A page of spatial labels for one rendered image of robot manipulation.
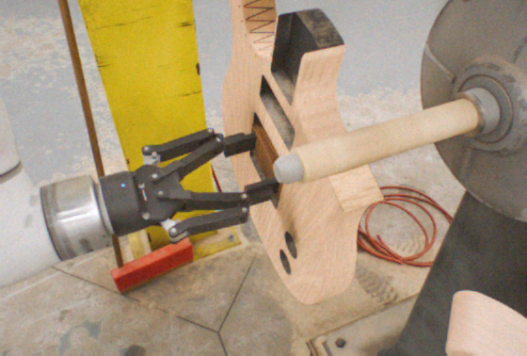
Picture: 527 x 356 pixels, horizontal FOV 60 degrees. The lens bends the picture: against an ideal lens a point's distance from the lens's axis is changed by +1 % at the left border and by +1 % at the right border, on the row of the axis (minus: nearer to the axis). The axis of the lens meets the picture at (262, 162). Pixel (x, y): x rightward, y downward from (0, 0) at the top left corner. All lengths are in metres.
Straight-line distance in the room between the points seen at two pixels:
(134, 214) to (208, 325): 1.20
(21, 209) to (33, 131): 2.12
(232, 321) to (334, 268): 1.19
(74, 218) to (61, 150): 1.94
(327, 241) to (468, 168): 0.18
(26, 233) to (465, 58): 0.48
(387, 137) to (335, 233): 0.14
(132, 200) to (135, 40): 0.78
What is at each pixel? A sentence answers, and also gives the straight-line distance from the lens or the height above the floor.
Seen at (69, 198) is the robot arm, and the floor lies 1.15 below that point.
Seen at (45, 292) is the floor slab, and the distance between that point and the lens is 1.94.
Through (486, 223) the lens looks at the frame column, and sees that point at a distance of 0.82.
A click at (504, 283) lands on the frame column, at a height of 0.88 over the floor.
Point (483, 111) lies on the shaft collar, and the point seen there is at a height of 1.27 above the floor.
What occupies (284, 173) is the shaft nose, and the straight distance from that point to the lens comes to 0.38.
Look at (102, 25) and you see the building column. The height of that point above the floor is 0.98.
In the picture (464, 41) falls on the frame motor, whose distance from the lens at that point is 0.52.
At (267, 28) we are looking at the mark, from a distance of 0.57.
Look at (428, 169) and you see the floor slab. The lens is 2.30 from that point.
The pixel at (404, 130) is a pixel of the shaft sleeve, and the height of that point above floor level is 1.26.
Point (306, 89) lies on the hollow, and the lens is 0.45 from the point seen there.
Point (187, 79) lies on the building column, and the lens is 1.36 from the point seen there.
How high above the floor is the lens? 1.52
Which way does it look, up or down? 44 degrees down
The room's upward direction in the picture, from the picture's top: straight up
